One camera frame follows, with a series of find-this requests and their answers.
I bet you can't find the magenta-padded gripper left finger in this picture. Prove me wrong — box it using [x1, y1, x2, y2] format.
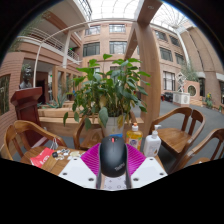
[58, 143, 102, 190]

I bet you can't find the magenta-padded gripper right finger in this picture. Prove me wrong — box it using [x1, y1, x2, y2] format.
[125, 143, 168, 190]

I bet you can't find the black computer mouse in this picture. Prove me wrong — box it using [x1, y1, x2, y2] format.
[98, 134, 129, 178]

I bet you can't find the cream sticker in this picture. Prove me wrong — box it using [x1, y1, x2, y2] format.
[69, 150, 83, 158]

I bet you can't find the white pump bottle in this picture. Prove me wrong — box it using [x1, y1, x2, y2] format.
[143, 124, 163, 158]

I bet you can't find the red paper packet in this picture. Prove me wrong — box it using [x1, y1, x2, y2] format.
[29, 147, 55, 168]

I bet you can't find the yellow liquid bottle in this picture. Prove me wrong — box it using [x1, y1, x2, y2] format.
[125, 122, 144, 152]

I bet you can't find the dark red wooden lectern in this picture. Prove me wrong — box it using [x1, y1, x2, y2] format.
[10, 87, 44, 148]

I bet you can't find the white outdoor sculpture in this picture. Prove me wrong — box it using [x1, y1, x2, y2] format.
[173, 71, 192, 108]

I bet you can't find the green plant in white pot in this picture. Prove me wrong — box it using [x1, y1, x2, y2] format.
[63, 53, 152, 138]

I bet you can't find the yellow flowering plant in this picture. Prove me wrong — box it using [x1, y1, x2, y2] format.
[204, 93, 214, 109]

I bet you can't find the dark bust statue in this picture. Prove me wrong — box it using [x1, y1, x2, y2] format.
[18, 65, 34, 90]

